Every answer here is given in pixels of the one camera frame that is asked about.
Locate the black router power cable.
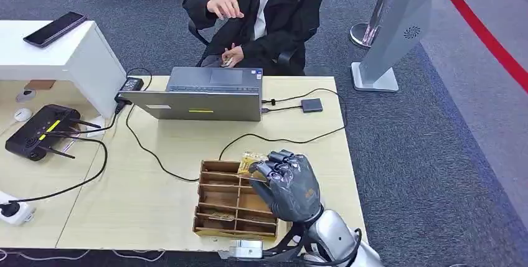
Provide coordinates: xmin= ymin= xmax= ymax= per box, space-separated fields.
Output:
xmin=8 ymin=134 xmax=110 ymax=205

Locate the black router with antennas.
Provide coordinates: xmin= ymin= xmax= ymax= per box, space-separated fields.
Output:
xmin=4 ymin=103 xmax=104 ymax=162

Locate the white round puck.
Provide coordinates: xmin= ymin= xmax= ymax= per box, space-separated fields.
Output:
xmin=13 ymin=108 xmax=34 ymax=123

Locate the person's right hand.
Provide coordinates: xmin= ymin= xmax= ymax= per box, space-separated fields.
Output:
xmin=206 ymin=0 xmax=245 ymax=21

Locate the brown flat pad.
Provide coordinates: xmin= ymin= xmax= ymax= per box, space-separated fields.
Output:
xmin=24 ymin=79 xmax=57 ymax=91

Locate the pale grey kiosk terminal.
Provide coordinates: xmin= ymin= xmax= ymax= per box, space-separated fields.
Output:
xmin=351 ymin=0 xmax=488 ymax=93

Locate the white power strip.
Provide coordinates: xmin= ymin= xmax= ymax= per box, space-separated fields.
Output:
xmin=0 ymin=190 xmax=37 ymax=227

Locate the person's left hand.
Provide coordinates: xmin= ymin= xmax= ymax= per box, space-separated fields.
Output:
xmin=221 ymin=44 xmax=245 ymax=69

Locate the black power adapter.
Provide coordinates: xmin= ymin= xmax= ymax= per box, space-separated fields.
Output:
xmin=119 ymin=77 xmax=144 ymax=93

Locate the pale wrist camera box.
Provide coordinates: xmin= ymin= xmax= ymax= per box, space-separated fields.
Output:
xmin=228 ymin=240 xmax=264 ymax=260

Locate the black mains plug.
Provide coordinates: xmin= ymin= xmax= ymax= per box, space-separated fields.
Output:
xmin=0 ymin=201 xmax=21 ymax=219

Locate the short black hub cable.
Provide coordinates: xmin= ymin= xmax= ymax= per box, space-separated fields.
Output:
xmin=261 ymin=106 xmax=304 ymax=114

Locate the wooden compartment box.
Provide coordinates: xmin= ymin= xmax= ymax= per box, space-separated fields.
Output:
xmin=192 ymin=159 xmax=282 ymax=241

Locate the grey laptop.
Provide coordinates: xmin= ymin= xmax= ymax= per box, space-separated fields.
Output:
xmin=129 ymin=66 xmax=265 ymax=123

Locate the person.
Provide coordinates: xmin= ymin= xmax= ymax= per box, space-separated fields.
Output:
xmin=182 ymin=0 xmax=329 ymax=77

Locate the gold printed card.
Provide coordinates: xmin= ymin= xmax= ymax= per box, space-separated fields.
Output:
xmin=238 ymin=151 xmax=269 ymax=181

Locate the black smartphone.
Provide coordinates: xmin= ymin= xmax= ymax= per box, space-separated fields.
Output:
xmin=22 ymin=11 xmax=88 ymax=49

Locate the red floor tape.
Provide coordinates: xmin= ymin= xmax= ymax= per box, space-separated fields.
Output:
xmin=433 ymin=0 xmax=528 ymax=95

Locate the small black hub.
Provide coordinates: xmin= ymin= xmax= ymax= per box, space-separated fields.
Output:
xmin=300 ymin=98 xmax=324 ymax=114

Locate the white desk riser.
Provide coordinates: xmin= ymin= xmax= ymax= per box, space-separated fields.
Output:
xmin=0 ymin=19 xmax=128 ymax=120

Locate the chrome stanchion post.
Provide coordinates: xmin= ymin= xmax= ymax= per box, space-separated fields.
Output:
xmin=349 ymin=0 xmax=403 ymax=50

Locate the black adapter mains cable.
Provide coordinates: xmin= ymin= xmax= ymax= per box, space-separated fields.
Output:
xmin=49 ymin=67 xmax=154 ymax=138

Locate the long black laptop cable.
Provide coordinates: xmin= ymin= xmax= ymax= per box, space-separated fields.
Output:
xmin=125 ymin=88 xmax=347 ymax=184

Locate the gold card in box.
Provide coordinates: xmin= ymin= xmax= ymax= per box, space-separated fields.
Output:
xmin=202 ymin=211 xmax=237 ymax=222

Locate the grey desk grommet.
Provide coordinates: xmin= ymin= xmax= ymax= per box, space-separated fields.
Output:
xmin=16 ymin=88 xmax=37 ymax=104

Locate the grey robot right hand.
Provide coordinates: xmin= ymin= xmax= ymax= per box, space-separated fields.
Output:
xmin=248 ymin=149 xmax=323 ymax=224

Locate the person's hand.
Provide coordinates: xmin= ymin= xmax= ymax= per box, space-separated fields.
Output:
xmin=221 ymin=44 xmax=245 ymax=69
xmin=206 ymin=0 xmax=245 ymax=21

